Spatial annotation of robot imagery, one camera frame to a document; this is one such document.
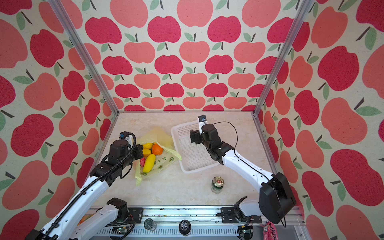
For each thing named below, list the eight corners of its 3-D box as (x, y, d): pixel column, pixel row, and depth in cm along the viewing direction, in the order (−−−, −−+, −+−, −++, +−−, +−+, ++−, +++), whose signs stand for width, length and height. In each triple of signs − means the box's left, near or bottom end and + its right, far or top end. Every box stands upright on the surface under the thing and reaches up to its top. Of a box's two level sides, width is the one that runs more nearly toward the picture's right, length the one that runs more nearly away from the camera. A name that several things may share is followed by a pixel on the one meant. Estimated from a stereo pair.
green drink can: (211, 194, 82) (213, 187, 74) (210, 183, 86) (212, 176, 78) (221, 194, 82) (225, 187, 74) (220, 183, 86) (223, 176, 78)
